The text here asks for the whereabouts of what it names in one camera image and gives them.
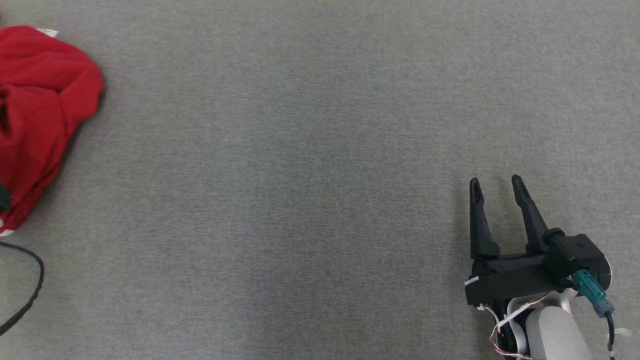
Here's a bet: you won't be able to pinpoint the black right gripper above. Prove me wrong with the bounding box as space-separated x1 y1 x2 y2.
464 174 572 307

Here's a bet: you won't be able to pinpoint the red garment with white stripes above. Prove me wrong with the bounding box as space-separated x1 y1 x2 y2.
0 25 106 237

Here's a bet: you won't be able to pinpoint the thin white and red wires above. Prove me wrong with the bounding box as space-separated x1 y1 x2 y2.
489 292 551 360

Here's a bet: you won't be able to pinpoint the teal right camera connector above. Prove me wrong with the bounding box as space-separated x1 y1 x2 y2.
571 270 617 318

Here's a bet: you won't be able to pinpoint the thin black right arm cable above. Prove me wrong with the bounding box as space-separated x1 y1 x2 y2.
604 310 617 360

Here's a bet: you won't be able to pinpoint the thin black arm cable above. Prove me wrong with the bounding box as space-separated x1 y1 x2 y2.
0 241 46 337
604 310 617 360

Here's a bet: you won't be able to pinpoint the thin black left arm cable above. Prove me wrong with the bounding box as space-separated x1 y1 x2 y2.
0 241 46 337

